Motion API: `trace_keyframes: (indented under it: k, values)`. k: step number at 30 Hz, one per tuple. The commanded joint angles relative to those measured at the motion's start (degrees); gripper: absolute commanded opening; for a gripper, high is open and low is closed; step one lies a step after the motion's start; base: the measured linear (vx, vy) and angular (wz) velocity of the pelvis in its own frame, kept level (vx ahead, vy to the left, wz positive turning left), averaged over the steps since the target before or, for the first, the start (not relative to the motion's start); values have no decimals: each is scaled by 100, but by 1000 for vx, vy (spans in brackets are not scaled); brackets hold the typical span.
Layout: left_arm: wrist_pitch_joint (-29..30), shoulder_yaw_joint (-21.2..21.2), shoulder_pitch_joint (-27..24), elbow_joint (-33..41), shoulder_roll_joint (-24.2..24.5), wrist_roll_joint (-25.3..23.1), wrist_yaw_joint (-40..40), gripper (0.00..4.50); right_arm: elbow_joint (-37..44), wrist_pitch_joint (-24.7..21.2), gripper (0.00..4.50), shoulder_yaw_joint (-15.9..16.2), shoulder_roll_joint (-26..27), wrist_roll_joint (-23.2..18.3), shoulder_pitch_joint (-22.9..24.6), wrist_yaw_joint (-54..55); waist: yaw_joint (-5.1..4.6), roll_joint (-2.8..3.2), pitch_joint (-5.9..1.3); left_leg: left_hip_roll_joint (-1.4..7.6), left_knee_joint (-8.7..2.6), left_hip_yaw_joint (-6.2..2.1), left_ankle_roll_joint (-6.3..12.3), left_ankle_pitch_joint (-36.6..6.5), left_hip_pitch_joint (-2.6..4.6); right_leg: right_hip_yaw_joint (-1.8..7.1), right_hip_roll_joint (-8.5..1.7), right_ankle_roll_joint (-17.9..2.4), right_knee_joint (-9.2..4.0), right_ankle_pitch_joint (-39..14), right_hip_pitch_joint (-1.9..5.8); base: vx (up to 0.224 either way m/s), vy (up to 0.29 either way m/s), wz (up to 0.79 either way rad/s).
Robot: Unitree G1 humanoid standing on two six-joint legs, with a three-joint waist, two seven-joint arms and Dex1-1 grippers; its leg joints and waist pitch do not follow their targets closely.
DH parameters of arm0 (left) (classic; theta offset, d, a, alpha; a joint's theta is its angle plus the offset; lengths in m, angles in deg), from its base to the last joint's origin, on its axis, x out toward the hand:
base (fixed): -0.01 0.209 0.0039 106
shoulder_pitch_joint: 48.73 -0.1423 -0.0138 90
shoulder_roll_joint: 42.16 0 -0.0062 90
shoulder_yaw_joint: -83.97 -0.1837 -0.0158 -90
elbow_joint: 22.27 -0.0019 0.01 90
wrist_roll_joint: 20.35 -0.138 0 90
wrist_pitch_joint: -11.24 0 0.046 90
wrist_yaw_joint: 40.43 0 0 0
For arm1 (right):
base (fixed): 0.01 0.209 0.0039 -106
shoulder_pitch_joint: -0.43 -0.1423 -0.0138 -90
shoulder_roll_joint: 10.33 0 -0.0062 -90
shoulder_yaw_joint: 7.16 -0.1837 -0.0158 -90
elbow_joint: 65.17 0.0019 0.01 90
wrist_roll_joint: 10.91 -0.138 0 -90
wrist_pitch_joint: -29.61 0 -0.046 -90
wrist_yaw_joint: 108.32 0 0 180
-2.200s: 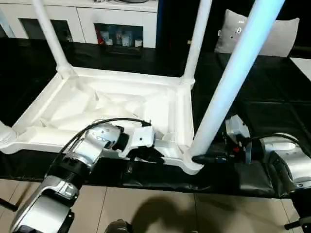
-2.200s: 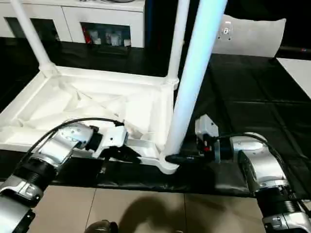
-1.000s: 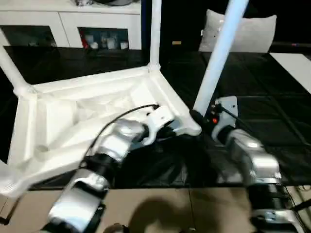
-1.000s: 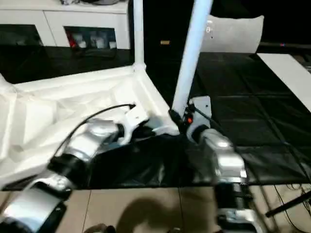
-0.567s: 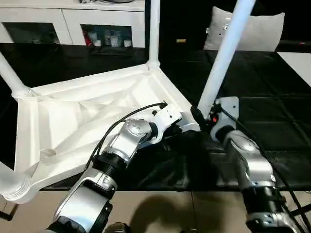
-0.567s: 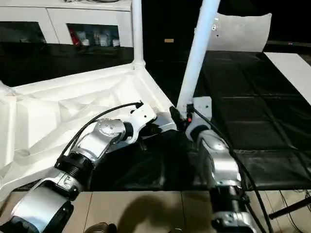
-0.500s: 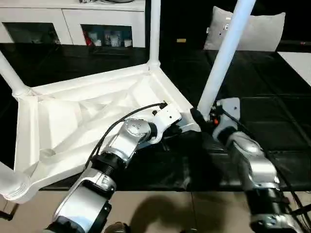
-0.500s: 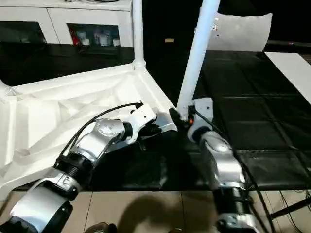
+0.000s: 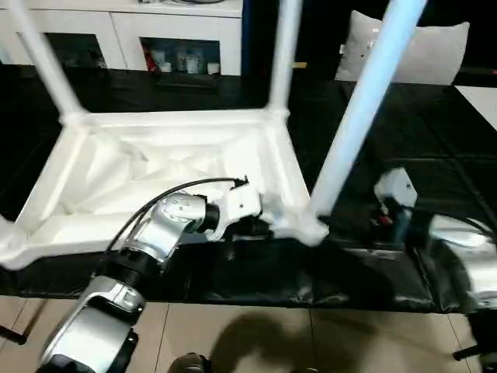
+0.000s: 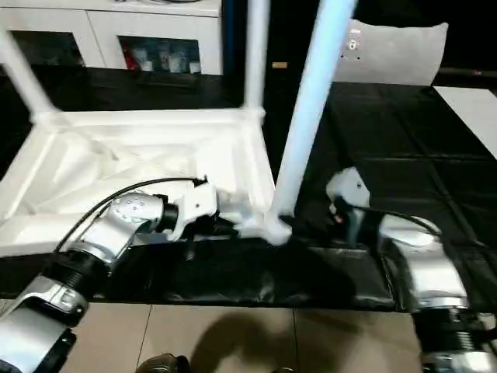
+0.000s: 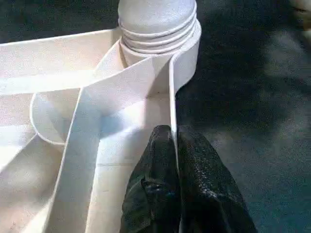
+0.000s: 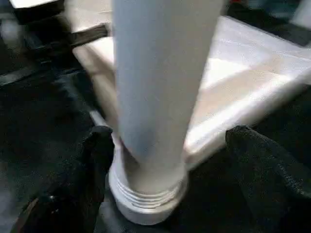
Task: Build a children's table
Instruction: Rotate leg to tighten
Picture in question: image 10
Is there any white plastic table top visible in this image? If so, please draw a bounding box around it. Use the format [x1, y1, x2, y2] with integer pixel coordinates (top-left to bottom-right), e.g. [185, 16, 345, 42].
[0, 107, 292, 257]

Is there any white plastic table leg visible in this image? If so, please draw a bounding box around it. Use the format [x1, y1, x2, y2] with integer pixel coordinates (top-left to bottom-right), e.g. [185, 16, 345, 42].
[243, 0, 271, 117]
[268, 0, 358, 234]
[0, 27, 63, 129]

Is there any black work mat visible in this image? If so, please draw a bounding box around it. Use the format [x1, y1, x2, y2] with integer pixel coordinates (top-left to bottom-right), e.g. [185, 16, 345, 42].
[0, 66, 497, 313]

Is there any dark left robot foot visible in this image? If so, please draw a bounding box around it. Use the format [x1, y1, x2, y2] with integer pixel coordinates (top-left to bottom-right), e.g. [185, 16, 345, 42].
[138, 354, 187, 373]

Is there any white flat board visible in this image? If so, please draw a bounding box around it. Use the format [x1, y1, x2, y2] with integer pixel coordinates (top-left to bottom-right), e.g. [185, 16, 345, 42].
[433, 85, 497, 160]

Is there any light grey cushion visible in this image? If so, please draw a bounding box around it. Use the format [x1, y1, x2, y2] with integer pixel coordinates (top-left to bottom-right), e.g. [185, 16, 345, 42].
[334, 19, 450, 86]

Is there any black cabinet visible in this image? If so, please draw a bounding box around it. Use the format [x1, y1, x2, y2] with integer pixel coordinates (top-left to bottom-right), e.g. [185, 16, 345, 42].
[221, 0, 335, 82]

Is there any white glass-door cabinet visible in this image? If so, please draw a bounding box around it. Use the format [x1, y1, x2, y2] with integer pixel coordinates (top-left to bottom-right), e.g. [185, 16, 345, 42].
[0, 0, 224, 75]

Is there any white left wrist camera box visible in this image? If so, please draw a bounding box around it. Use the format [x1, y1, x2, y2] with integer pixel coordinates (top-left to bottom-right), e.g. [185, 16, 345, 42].
[167, 180, 220, 238]

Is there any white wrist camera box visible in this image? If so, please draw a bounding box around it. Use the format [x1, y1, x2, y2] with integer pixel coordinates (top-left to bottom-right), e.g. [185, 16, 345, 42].
[167, 180, 220, 238]
[325, 167, 370, 211]

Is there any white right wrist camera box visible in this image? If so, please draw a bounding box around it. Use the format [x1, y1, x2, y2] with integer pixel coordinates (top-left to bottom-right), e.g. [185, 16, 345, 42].
[325, 167, 370, 211]

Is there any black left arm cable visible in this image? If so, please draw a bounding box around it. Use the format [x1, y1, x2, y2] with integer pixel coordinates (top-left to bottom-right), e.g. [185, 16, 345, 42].
[54, 177, 209, 253]

